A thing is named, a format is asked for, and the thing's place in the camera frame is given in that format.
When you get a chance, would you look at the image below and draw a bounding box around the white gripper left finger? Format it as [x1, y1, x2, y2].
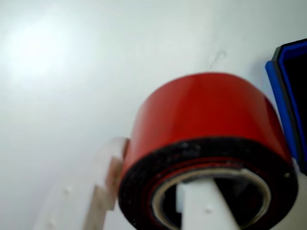
[35, 137, 130, 230]

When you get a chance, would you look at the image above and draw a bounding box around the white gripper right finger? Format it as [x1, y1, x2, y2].
[176, 178, 241, 230]

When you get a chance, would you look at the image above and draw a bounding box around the red tape roll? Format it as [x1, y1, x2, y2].
[118, 71, 299, 230]

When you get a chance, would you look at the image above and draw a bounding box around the blue box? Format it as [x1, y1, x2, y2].
[265, 38, 307, 177]

